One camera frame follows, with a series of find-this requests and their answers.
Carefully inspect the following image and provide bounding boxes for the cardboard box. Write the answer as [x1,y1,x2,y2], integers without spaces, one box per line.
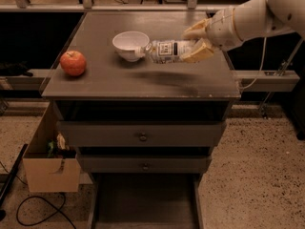
[23,106,81,193]

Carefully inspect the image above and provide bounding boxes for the white bowl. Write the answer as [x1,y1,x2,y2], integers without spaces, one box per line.
[112,31,150,62]

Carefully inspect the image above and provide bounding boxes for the metal frame rail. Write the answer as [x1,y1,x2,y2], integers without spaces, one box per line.
[0,4,230,13]

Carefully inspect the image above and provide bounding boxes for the grey top drawer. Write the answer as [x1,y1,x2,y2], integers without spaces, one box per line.
[57,121,226,147]

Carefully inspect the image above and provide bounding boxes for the red apple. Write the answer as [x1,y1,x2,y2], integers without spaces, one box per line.
[60,51,87,76]

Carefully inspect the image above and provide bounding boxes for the clear plastic water bottle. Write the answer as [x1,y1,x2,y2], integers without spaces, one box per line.
[135,40,195,64]

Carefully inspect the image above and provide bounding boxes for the black bar on floor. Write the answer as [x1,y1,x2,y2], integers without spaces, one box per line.
[0,144,28,207]

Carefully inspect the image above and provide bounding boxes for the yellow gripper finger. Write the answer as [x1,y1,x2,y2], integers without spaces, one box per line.
[180,38,214,63]
[181,18,211,39]

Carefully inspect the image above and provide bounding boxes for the grey open bottom drawer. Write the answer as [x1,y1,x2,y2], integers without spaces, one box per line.
[86,174,204,229]

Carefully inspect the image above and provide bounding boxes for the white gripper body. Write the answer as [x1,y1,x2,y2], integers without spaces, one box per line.
[206,7,243,52]

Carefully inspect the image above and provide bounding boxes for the white hanging cable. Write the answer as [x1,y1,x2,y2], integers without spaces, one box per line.
[238,36,270,91]

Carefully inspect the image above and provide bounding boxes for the black floor cable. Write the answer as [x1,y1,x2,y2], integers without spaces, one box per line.
[0,161,77,229]

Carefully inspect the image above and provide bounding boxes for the items inside cardboard box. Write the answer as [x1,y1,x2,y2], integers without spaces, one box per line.
[47,134,76,158]

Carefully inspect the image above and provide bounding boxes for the grey drawer cabinet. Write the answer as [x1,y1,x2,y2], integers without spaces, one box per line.
[41,10,241,229]

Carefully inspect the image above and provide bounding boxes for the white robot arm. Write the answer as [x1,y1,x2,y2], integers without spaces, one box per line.
[181,0,305,63]

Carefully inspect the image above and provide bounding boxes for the grey middle drawer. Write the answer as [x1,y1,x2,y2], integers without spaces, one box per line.
[77,155,212,174]

